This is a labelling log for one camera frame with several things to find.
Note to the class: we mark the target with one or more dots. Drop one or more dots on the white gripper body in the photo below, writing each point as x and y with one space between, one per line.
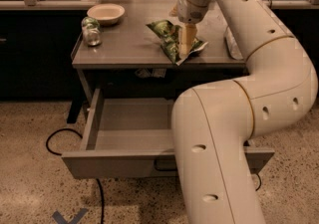
189 11

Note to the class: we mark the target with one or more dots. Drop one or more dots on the green jalapeno chip bag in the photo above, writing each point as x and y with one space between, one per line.
168 34

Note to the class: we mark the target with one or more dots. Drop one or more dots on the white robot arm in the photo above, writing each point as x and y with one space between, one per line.
281 86

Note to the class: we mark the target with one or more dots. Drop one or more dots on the grey open drawer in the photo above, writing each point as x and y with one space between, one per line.
129 141

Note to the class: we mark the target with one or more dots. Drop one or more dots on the grey metal table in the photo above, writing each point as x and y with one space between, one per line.
131 45

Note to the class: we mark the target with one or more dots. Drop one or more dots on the cream ceramic bowl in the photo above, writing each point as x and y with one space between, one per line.
107 14

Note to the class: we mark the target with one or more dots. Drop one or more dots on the green soda can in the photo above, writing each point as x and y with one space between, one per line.
91 31

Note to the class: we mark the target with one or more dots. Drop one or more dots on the metal drawer handle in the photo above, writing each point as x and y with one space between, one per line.
164 165

